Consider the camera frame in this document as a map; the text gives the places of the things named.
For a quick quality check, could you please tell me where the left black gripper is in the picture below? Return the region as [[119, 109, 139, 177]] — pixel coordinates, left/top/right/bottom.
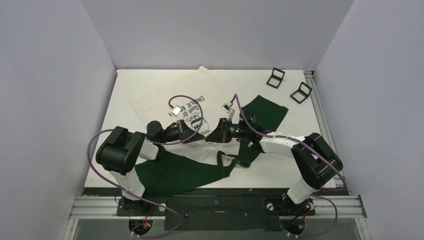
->
[[158, 119, 205, 145]]

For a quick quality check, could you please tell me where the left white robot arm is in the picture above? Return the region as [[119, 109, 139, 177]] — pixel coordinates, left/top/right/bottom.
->
[[95, 120, 205, 215]]

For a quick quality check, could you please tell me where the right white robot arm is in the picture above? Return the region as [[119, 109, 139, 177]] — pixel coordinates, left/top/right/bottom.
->
[[205, 112, 344, 214]]

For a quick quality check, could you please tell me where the white and green t-shirt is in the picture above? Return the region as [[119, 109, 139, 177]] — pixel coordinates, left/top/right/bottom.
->
[[129, 66, 289, 197]]

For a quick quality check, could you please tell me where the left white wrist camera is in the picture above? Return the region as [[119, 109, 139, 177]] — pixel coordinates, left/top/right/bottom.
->
[[169, 105, 183, 117]]

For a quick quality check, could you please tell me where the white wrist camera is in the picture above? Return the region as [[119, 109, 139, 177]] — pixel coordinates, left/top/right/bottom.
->
[[169, 105, 183, 117], [221, 102, 236, 121]]

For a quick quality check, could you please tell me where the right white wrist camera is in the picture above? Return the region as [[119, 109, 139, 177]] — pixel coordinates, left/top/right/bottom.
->
[[221, 102, 236, 121]]

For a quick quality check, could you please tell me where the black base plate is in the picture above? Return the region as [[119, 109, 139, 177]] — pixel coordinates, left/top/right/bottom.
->
[[115, 188, 316, 235]]

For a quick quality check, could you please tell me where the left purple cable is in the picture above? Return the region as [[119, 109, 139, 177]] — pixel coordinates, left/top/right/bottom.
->
[[86, 95, 205, 229]]

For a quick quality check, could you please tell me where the purple cable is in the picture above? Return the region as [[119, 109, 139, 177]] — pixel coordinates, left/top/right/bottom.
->
[[231, 94, 348, 238], [86, 95, 205, 229]]

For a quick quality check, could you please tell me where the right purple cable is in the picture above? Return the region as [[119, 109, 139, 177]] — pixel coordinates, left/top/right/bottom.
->
[[231, 94, 348, 238]]

